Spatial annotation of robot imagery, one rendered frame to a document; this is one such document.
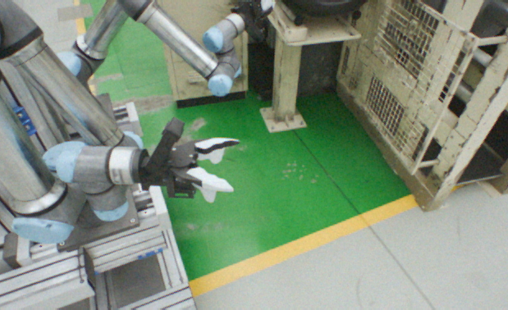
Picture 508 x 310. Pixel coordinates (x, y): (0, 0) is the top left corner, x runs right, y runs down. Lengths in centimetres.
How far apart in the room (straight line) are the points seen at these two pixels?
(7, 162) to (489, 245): 204
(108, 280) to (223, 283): 51
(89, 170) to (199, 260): 113
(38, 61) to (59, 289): 63
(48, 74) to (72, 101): 7
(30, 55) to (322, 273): 145
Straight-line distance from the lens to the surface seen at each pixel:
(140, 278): 154
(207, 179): 62
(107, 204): 80
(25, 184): 82
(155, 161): 67
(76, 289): 112
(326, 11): 163
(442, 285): 191
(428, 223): 209
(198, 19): 230
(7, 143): 75
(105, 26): 135
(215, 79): 114
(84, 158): 73
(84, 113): 81
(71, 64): 136
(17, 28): 76
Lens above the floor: 154
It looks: 45 degrees down
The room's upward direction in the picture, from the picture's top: straight up
